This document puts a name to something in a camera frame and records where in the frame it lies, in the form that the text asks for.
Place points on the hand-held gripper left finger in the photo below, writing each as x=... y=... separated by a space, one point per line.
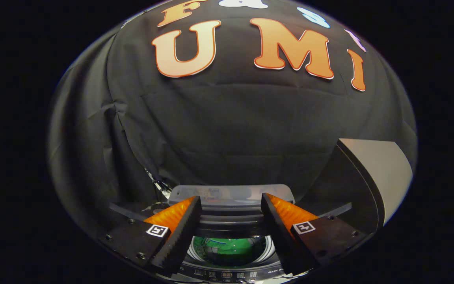
x=181 y=236

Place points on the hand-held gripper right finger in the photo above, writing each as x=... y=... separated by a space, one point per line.
x=280 y=236

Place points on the green polo shirt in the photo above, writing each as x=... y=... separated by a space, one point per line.
x=235 y=246

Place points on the grey washing machine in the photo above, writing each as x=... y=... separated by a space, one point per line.
x=231 y=228

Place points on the transparent washing machine lid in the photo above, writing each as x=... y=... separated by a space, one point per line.
x=231 y=193

